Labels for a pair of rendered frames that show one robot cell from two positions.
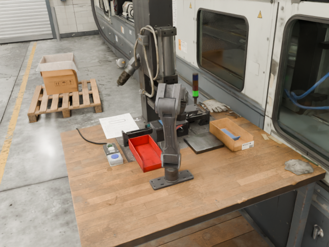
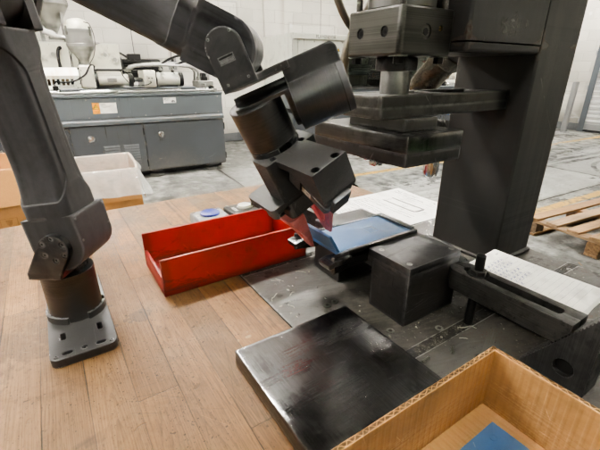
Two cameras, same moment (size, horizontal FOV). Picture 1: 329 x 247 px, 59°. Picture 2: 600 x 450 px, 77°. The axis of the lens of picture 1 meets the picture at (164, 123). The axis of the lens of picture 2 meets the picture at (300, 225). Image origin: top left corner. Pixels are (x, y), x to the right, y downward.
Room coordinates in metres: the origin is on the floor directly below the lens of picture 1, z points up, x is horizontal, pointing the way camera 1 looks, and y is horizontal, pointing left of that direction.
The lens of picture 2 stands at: (1.29, -0.50, 1.21)
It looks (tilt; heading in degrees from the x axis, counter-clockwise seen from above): 22 degrees down; 78
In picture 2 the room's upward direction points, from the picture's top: straight up
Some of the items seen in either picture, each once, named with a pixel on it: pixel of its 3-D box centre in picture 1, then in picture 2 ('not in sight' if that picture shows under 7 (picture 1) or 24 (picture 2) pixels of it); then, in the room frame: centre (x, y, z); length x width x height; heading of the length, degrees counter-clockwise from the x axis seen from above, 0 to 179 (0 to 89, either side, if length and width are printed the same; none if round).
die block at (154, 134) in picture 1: (169, 129); (379, 262); (1.52, -0.03, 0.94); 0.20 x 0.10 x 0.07; 111
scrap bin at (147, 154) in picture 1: (146, 152); (227, 245); (1.29, 0.10, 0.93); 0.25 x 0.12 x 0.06; 21
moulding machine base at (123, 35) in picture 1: (131, 34); not in sight; (7.30, 0.68, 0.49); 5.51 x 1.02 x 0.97; 18
